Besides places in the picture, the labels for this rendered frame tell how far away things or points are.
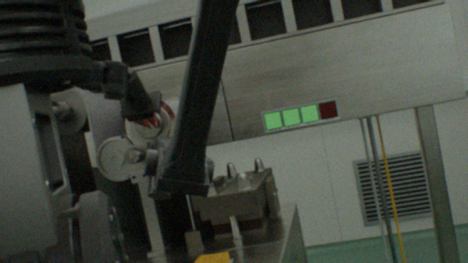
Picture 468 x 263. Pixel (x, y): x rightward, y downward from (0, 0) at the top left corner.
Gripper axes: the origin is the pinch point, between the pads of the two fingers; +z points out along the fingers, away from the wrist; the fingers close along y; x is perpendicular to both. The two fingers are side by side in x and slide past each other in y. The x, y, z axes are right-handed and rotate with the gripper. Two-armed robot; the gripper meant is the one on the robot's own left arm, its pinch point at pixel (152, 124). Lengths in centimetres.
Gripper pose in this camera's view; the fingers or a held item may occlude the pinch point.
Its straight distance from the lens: 136.5
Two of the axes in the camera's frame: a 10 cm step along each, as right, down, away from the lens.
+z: 2.2, 5.7, 7.9
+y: 9.8, -1.5, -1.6
